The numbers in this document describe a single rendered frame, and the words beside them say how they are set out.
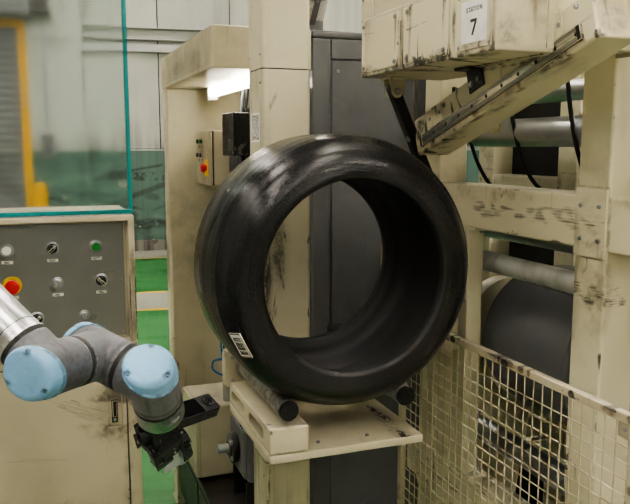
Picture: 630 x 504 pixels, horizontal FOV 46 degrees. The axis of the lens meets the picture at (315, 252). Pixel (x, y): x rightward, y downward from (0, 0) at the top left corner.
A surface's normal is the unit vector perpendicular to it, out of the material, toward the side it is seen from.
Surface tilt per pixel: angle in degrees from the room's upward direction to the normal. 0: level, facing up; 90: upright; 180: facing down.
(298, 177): 81
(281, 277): 90
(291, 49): 90
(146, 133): 90
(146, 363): 42
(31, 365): 88
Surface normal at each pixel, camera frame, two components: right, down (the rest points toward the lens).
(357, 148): 0.23, -0.64
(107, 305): 0.35, 0.13
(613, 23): 0.33, -0.18
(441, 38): -0.94, 0.05
